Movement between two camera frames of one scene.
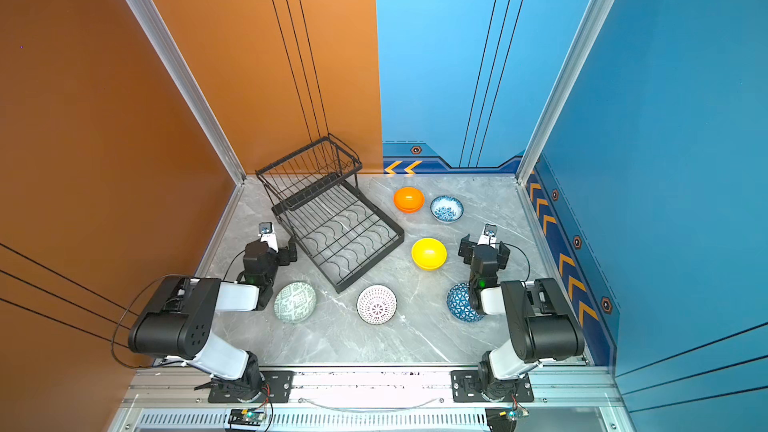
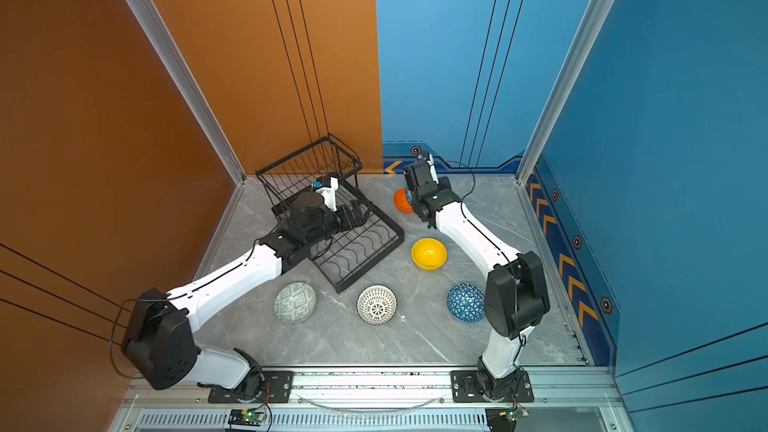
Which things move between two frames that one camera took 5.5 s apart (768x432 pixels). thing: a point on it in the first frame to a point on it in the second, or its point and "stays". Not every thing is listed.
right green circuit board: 515,414 stays
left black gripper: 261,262 to 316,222
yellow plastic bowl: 429,254 stays
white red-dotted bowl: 376,305 stays
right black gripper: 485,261 to 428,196
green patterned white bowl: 295,302 stays
